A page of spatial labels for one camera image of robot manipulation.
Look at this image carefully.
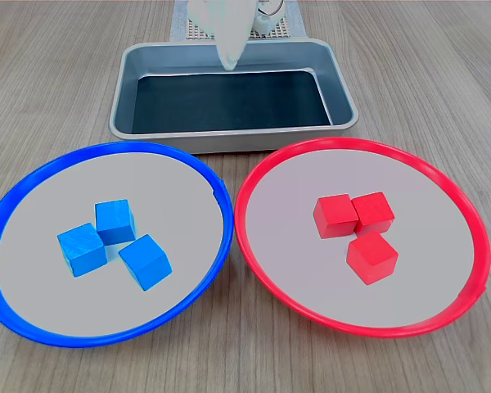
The red cube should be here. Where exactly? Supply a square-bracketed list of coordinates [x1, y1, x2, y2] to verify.
[345, 231, 399, 287]
[351, 191, 396, 237]
[313, 193, 360, 240]

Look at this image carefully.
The blue cube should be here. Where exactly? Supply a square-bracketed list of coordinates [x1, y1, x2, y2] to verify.
[94, 199, 137, 246]
[118, 233, 173, 292]
[56, 222, 109, 278]

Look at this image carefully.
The wide translucent tape sheet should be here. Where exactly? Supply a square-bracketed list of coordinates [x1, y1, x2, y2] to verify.
[169, 0, 309, 43]

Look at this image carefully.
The black tray mat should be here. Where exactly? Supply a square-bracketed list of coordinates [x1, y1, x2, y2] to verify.
[131, 69, 333, 135]

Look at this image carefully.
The steel tray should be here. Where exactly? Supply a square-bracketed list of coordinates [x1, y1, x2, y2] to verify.
[108, 38, 360, 156]

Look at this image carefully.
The red-rimmed white plate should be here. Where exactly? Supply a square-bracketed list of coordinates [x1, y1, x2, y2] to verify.
[234, 137, 491, 340]

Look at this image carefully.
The blue-rimmed white plate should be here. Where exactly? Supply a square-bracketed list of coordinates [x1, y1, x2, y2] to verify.
[0, 141, 234, 349]

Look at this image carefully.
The pale perforated base plate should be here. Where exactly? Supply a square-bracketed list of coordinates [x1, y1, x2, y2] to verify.
[186, 11, 291, 42]

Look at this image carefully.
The thin base wire loop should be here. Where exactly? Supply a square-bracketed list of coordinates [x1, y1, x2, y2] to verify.
[256, 0, 286, 20]

